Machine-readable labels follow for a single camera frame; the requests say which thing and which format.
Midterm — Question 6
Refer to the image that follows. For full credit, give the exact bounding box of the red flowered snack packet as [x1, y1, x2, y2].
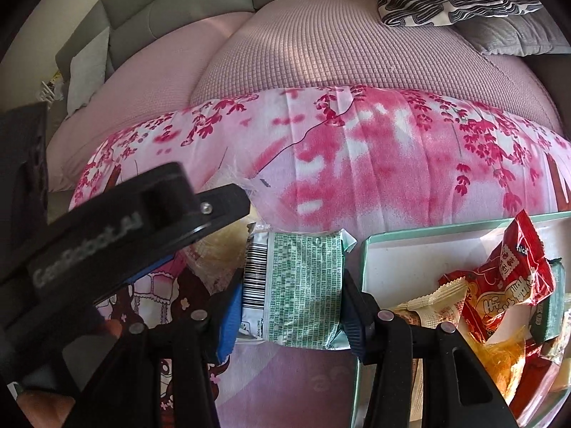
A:
[439, 209, 558, 344]

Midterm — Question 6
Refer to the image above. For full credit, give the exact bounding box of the pale bun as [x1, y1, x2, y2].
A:
[185, 167, 273, 297]

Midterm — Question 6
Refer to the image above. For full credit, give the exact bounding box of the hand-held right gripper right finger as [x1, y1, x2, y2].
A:
[340, 272, 520, 428]

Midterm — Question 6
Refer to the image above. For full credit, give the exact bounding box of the light grey pillow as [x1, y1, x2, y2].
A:
[66, 27, 111, 117]

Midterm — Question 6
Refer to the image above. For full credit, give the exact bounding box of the teal-rimmed white tray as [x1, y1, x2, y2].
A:
[352, 213, 571, 428]

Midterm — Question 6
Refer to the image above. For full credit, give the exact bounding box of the pink printed blanket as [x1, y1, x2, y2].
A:
[69, 85, 571, 428]

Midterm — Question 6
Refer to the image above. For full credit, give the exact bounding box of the beige barcode snack packet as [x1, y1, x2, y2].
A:
[393, 276, 471, 344]

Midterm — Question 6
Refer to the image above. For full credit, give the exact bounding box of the person's left hand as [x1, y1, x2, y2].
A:
[15, 319, 123, 428]

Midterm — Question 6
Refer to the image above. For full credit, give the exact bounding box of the yellow snack packet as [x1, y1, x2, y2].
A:
[473, 325, 531, 402]

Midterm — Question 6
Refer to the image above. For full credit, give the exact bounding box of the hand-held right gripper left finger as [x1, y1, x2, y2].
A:
[96, 272, 245, 428]

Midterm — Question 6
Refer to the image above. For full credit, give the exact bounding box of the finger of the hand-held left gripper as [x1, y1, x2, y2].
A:
[125, 184, 251, 284]

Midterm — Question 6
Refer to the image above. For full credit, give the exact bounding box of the white rack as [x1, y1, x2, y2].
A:
[40, 78, 67, 103]

